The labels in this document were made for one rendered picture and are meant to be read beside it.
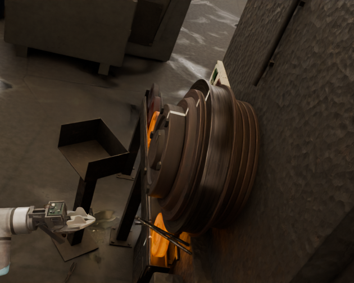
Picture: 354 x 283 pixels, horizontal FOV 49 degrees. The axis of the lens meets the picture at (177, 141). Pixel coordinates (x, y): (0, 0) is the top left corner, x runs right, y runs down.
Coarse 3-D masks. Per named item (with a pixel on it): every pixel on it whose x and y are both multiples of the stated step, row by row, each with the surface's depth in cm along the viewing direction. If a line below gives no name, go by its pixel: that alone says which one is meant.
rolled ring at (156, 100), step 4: (152, 100) 220; (156, 100) 210; (160, 100) 211; (152, 104) 220; (156, 104) 208; (152, 108) 222; (156, 108) 208; (152, 112) 207; (148, 116) 222; (152, 116) 207; (148, 120) 220; (148, 124) 212; (148, 128) 215
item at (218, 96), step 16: (208, 96) 104; (224, 96) 107; (208, 112) 101; (224, 112) 102; (208, 128) 98; (224, 128) 99; (208, 144) 96; (224, 144) 98; (208, 160) 95; (224, 160) 97; (208, 176) 97; (224, 176) 98; (192, 192) 101; (208, 192) 98; (192, 208) 99; (208, 208) 100; (176, 224) 109; (192, 224) 105
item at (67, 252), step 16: (64, 128) 177; (80, 128) 183; (96, 128) 190; (64, 144) 183; (80, 144) 188; (96, 144) 191; (112, 144) 183; (80, 160) 178; (96, 160) 163; (112, 160) 170; (80, 176) 169; (96, 176) 170; (80, 192) 189; (80, 240) 212; (64, 256) 204
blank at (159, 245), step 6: (156, 222) 144; (162, 222) 135; (162, 228) 134; (156, 234) 144; (156, 240) 142; (162, 240) 133; (168, 240) 134; (156, 246) 137; (162, 246) 133; (156, 252) 135; (162, 252) 135
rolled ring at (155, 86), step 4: (152, 84) 233; (156, 84) 228; (152, 88) 232; (156, 88) 225; (152, 92) 226; (156, 92) 224; (148, 96) 239; (152, 96) 223; (156, 96) 223; (148, 100) 237; (148, 104) 236; (148, 108) 227; (148, 112) 229
